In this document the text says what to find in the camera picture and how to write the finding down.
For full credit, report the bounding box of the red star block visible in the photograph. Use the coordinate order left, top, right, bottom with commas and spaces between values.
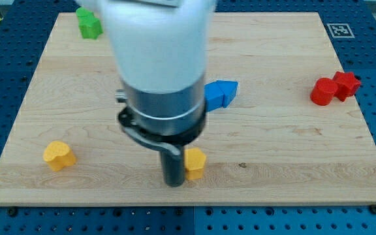
332, 71, 361, 102

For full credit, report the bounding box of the wooden board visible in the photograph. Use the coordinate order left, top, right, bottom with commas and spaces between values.
0, 12, 376, 207

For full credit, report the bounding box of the yellow heart block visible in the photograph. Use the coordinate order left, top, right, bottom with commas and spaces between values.
42, 140, 76, 172

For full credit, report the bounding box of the green star block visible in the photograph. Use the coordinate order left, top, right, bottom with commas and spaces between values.
78, 16, 103, 39

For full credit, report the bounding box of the green round block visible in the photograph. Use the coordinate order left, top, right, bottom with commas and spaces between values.
75, 7, 94, 19

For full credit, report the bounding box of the red cylinder block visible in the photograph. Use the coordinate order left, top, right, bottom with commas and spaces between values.
310, 78, 338, 106

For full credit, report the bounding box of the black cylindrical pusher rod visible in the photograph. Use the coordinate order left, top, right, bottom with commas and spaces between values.
160, 146, 185, 187

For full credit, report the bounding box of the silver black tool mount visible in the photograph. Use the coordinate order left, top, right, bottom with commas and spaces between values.
115, 74, 206, 156

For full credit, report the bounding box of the blue cube block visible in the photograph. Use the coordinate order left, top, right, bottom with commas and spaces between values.
204, 82, 224, 112

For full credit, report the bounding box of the blue pentagon block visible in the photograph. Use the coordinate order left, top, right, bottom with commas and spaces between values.
216, 80, 238, 108

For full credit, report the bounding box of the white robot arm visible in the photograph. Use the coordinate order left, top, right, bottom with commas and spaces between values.
78, 0, 216, 187

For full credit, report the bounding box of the white fiducial marker tag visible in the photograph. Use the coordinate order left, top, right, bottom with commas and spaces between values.
326, 23, 354, 39

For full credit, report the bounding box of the yellow hexagon block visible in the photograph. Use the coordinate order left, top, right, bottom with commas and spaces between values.
184, 148, 207, 180

